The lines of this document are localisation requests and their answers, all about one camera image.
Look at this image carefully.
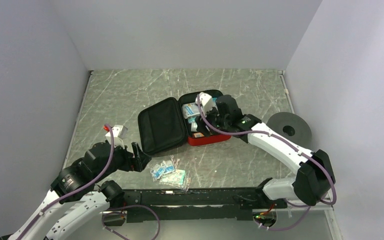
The grey filament spool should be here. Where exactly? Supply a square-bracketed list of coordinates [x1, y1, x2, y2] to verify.
[266, 112, 312, 149]

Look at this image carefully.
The white gauze dressing packet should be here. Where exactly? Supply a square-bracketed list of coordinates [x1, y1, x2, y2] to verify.
[181, 102, 200, 119]

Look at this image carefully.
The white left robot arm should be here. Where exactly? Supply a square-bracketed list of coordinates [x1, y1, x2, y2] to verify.
[1, 140, 152, 240]

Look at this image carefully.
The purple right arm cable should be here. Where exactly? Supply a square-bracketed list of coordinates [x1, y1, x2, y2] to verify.
[195, 92, 338, 232]

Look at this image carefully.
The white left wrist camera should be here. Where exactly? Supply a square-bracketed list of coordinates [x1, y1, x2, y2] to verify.
[103, 124, 128, 147]

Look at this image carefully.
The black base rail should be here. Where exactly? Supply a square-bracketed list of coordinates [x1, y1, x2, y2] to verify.
[124, 187, 287, 223]

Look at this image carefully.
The adhesive bandages clear bag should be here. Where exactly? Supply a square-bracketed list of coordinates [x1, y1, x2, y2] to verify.
[159, 169, 191, 191]

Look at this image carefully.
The white bottle green label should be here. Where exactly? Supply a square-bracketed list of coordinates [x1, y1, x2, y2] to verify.
[191, 121, 198, 132]

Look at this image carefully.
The brown bottle orange cap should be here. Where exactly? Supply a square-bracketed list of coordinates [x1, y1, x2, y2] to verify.
[192, 132, 206, 139]

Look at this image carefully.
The red medicine kit case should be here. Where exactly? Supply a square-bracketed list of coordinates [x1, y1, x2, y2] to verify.
[137, 92, 231, 156]

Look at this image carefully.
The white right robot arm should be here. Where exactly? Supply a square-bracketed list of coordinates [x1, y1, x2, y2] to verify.
[195, 92, 338, 208]

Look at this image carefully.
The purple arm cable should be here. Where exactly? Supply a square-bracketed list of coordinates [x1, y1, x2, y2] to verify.
[14, 124, 161, 240]
[195, 92, 338, 232]

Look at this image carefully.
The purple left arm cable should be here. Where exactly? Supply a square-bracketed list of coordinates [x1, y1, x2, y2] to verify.
[14, 124, 161, 240]

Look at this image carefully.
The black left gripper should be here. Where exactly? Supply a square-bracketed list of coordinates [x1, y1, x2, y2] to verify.
[94, 138, 151, 182]

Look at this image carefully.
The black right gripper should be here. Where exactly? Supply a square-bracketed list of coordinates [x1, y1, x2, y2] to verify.
[194, 104, 231, 138]

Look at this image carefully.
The alcohol wipes clear bag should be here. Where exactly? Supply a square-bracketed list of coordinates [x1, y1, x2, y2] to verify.
[150, 160, 176, 181]

